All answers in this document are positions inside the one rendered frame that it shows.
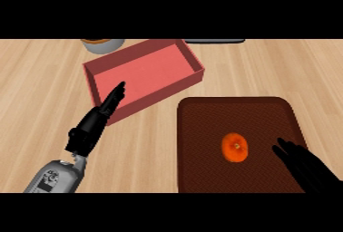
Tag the dark brown tray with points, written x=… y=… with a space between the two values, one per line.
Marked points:
x=237 y=145

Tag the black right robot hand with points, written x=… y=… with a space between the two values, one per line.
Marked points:
x=308 y=169

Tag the grey pot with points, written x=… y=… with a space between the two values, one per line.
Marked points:
x=102 y=45

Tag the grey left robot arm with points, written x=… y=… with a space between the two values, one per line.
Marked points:
x=55 y=176

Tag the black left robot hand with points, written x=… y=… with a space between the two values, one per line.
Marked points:
x=92 y=127

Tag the orange squash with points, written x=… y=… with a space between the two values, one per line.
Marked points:
x=235 y=147

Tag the dark flat appliance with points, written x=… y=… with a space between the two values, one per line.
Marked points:
x=214 y=40

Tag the red cardboard box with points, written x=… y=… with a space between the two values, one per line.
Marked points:
x=145 y=74

